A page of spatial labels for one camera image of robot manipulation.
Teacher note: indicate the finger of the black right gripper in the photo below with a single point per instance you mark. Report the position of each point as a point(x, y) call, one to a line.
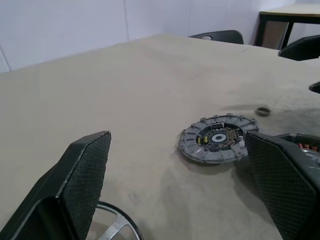
point(300, 48)
point(316, 87)

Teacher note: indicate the black-framed side table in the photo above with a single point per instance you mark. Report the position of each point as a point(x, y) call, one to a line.
point(300, 11)

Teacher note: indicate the black folding chair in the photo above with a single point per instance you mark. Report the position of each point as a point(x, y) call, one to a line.
point(225, 36)

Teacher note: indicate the silver spoked rotor wheel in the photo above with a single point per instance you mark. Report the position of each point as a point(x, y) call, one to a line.
point(117, 225)

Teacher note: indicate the grey round motor stator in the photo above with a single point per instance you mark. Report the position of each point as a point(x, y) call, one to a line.
point(195, 140)

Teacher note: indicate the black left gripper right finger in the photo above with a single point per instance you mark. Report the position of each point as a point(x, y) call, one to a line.
point(280, 180)

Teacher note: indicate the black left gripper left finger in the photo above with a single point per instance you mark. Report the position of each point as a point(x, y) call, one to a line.
point(75, 187)

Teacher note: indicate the grey round metal disc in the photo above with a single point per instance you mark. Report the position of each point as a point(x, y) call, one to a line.
point(308, 148)

